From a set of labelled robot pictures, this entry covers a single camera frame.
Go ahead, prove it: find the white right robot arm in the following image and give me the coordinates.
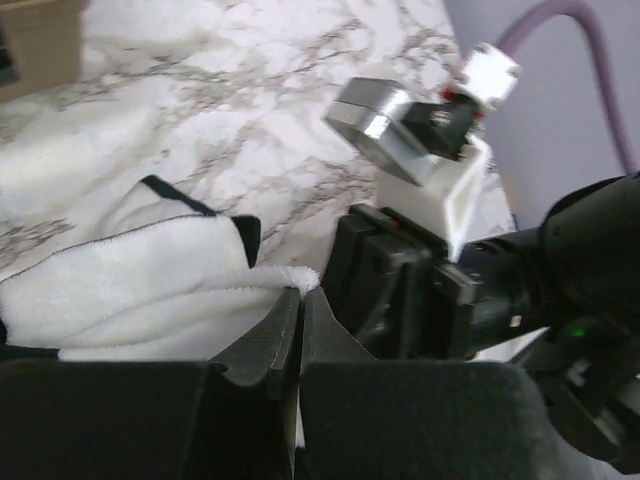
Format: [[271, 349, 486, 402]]
[[322, 174, 639, 474]]

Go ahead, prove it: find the tan plastic toolbox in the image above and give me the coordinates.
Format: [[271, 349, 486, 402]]
[[1, 1, 86, 103]]

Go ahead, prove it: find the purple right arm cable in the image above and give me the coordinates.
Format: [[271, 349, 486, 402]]
[[497, 0, 640, 174]]

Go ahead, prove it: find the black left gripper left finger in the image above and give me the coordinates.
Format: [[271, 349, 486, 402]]
[[1, 289, 301, 479]]

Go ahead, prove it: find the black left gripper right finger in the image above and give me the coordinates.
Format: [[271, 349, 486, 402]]
[[300, 289, 570, 479]]

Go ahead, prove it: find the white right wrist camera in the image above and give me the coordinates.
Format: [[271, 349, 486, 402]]
[[324, 43, 521, 263]]

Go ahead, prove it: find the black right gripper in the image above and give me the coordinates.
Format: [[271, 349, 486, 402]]
[[322, 204, 530, 360]]

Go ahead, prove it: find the black white checkered pillowcase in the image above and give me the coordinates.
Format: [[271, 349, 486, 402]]
[[1, 176, 319, 361]]

